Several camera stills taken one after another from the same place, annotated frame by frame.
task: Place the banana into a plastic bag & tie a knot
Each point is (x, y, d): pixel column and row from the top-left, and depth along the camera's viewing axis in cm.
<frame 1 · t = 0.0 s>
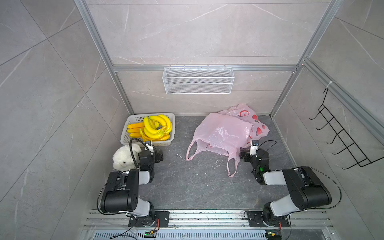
left hand: (152, 147, 94), fingers open
right hand: (249, 147, 93), fingers open
pink plastic bag front: (220, 134, 93), point 14 cm above the table
pink strawberry plastic bag rear: (244, 112, 108), point 12 cm above the table
white plastic basket: (124, 137, 99), point 8 cm above the table
yellow banana bunch: (154, 126, 105), point 8 cm above the table
yellow banana bunch 2: (162, 122, 102), point 12 cm above the table
orange yellow banana bunch: (137, 129, 99), point 12 cm above the table
white plush toy: (122, 159, 76), point 19 cm above the table

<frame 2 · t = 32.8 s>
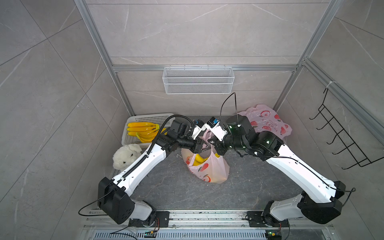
left hand: (209, 145, 70), fingers open
right hand: (210, 139, 65), fingers closed
pink strawberry plastic bag rear: (265, 118, 107), point 11 cm above the table
yellow banana bunch: (198, 160, 88), point 8 cm above the table
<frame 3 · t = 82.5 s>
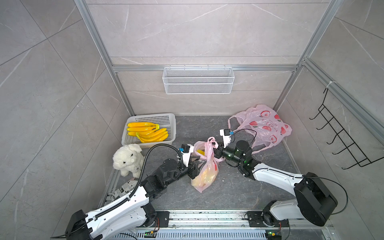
left hand: (203, 157, 68), fingers open
right hand: (207, 144, 76), fingers closed
pink plastic bag front: (208, 170, 78), point 14 cm above the table
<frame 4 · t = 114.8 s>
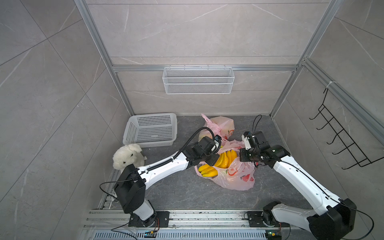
left hand: (216, 151, 80), fingers open
right hand: (241, 153, 80), fingers closed
pink strawberry plastic bag rear: (238, 175, 77), point 13 cm above the table
orange yellow banana bunch: (224, 161, 88), point 8 cm above the table
